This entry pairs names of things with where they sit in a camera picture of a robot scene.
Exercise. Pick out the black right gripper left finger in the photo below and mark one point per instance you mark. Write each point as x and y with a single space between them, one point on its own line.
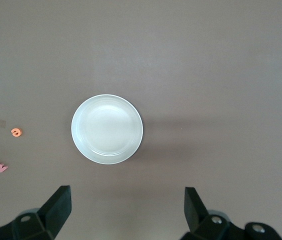
51 215

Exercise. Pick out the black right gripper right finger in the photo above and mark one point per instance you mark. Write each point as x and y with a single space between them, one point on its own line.
196 215

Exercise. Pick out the pink foam letter w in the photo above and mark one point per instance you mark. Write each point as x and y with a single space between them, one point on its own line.
1 167

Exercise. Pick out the orange foam letter e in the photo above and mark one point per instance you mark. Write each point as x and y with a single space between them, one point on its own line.
16 132

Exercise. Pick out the beige brown plate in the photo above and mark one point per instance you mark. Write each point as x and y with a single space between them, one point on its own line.
107 130

